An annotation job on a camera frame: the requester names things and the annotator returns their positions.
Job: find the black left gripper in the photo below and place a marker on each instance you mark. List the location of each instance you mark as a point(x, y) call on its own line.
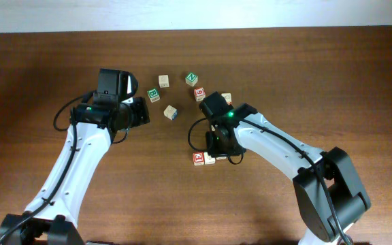
point(141, 115)

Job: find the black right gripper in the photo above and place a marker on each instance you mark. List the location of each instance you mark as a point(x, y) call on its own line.
point(220, 150)

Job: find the green V wooden block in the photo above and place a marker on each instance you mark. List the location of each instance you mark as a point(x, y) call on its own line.
point(208, 160)

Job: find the red E elephant block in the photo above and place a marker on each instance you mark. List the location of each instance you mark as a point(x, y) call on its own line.
point(198, 158)

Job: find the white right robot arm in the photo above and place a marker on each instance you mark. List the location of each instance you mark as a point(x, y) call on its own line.
point(329, 192)

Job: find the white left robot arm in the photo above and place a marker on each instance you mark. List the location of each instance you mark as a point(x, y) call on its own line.
point(93, 125)

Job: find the green B wooden block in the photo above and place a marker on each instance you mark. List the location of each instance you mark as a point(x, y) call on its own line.
point(153, 95)

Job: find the blue sided wooden block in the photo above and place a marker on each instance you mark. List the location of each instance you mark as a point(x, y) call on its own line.
point(170, 112)

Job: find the plain top wooden block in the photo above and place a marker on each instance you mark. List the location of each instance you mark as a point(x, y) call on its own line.
point(164, 81)

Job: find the red A wooden block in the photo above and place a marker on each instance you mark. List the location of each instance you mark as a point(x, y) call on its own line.
point(227, 97)

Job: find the red 9 wooden block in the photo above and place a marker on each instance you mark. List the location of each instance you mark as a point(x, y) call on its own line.
point(199, 93)

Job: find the green N wooden block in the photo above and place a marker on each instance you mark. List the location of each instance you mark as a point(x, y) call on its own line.
point(191, 79)

